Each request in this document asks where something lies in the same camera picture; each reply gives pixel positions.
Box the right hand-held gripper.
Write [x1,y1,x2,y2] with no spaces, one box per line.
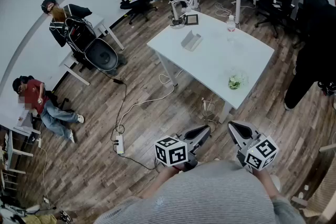
[227,121,279,174]

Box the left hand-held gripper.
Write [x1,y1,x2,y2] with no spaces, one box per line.
[154,125,212,173]

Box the person's left forearm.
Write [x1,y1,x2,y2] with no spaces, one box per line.
[156,164,184,175]

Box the person's right forearm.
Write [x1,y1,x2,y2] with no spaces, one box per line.
[253,167,280,199]

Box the white flower bouquet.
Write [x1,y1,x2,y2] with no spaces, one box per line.
[227,67,249,91]

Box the grey striped shirt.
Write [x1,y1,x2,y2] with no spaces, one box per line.
[93,159,308,224]

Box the person's white shoe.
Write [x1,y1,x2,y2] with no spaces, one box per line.
[270,174,281,191]

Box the white power strip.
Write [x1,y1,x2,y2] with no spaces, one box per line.
[115,134,125,155]

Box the black green helmet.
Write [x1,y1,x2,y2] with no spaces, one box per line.
[317,80,336,97]

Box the clear water bottle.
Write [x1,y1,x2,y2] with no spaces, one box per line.
[226,15,237,43]

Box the silver desk lamp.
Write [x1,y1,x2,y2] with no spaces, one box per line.
[167,0,194,27]

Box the white desk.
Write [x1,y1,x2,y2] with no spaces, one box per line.
[59,13,125,87]
[0,97,42,175]

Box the black backpack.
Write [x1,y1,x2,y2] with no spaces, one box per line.
[64,17,97,52]

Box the wire frame stand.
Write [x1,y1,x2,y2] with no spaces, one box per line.
[201,98,218,129]

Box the white floor cable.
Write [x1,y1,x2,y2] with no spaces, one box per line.
[115,68,184,140]

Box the black floor cable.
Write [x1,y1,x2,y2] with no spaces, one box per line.
[98,69,158,171]

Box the black picture frame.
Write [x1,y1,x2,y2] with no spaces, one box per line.
[184,14,200,26]

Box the black cable bundle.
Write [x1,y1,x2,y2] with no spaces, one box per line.
[169,14,187,26]

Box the coiled white cable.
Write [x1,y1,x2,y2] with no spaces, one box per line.
[214,2,239,18]

